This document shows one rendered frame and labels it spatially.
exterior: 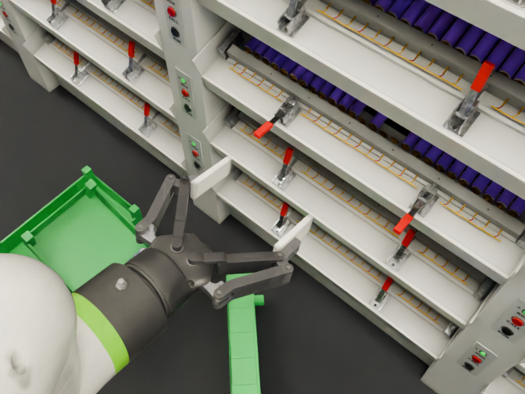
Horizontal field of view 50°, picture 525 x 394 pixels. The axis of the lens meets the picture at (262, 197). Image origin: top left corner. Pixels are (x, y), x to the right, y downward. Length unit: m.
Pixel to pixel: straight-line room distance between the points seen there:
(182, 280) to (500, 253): 0.48
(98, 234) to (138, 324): 0.85
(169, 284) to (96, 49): 0.89
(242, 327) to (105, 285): 0.59
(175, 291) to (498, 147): 0.42
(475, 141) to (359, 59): 0.19
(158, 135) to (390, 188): 0.72
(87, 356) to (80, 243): 0.87
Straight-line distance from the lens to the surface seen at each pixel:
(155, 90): 1.29
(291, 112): 0.95
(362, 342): 1.37
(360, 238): 1.07
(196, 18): 0.97
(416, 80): 0.77
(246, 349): 1.13
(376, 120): 0.93
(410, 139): 0.91
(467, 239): 0.89
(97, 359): 0.57
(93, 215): 1.43
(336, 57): 0.79
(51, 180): 1.65
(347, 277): 1.25
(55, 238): 1.42
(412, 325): 1.23
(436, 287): 1.06
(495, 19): 0.62
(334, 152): 0.93
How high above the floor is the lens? 1.28
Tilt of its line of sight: 58 degrees down
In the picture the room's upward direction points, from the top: straight up
